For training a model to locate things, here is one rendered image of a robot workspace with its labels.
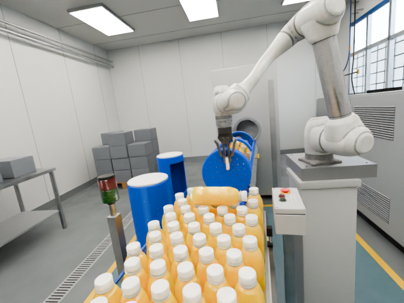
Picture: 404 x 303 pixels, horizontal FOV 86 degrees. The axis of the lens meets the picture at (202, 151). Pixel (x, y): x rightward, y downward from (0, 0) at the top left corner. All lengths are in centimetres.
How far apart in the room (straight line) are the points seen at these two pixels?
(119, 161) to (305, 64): 507
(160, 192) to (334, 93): 112
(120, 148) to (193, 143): 236
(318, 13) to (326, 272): 140
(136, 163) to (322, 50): 405
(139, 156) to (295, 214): 405
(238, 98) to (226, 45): 545
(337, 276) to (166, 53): 604
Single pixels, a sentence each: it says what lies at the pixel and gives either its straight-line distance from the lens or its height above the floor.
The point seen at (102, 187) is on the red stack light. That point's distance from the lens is 88.
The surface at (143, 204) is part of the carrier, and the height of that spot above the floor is 91.
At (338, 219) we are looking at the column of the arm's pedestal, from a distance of 153.
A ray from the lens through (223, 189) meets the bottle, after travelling 82.
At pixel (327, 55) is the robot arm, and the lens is 122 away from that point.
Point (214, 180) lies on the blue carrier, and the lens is 128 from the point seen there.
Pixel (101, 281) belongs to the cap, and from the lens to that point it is 62.
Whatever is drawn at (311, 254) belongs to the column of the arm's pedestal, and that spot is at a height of 54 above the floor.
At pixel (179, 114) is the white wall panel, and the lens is 635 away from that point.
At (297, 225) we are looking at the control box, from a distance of 85.
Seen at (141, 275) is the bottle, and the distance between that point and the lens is 65.
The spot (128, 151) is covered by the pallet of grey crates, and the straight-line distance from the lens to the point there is 471.
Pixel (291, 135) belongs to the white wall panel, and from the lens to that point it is 642.
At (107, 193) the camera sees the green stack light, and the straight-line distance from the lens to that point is 88.
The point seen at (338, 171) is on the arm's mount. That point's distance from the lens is 143.
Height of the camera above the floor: 146
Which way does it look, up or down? 11 degrees down
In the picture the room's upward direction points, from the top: 6 degrees counter-clockwise
